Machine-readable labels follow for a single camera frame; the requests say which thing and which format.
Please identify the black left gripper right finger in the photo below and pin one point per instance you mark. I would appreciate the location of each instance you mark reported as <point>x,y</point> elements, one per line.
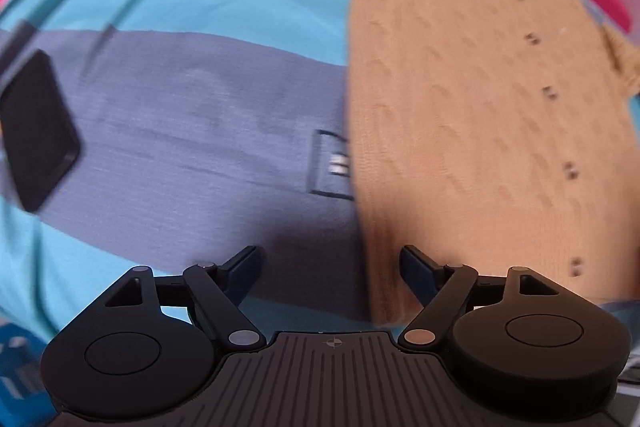
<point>442,290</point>

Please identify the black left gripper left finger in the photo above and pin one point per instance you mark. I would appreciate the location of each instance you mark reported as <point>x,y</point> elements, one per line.
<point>216,292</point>

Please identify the tan cable knit cardigan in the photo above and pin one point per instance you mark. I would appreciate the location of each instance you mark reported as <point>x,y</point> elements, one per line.
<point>493,133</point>

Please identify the blue grey patterned bed sheet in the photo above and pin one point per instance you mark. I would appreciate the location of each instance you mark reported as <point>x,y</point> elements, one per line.
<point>206,126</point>

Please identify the black smartphone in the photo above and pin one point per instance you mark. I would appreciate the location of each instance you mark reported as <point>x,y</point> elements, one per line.
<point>41,141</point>

